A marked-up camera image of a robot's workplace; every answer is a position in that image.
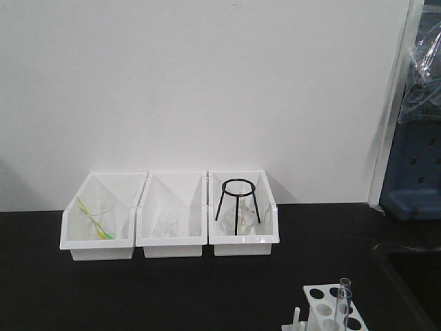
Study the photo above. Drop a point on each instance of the white storage bin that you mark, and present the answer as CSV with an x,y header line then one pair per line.
x,y
262,237
183,193
78,235

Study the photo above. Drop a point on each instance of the white right storage bin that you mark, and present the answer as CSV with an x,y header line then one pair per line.
x,y
262,237

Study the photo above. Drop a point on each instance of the white test tube rack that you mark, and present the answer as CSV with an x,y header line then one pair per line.
x,y
322,303

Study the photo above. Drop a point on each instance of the clear plastic bag of pegs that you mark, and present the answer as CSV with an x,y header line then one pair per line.
x,y
421,101

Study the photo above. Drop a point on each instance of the small clear glass beaker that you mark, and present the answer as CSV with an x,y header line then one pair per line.
x,y
168,225

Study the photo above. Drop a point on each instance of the clear glass test tube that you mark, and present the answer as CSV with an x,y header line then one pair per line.
x,y
345,288

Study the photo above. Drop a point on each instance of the clear glass flask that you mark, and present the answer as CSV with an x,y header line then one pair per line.
x,y
240,215

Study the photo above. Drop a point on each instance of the black wire tripod stand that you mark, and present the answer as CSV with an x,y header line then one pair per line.
x,y
224,192

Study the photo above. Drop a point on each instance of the black lab sink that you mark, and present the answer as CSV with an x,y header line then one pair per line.
x,y
414,270

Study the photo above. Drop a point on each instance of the blue grey pegboard drying rack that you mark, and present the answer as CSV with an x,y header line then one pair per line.
x,y
411,187

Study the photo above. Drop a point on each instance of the white middle storage bin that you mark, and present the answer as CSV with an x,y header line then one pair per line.
x,y
183,193

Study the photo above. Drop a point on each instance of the white left storage bin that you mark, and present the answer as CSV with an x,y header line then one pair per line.
x,y
78,235

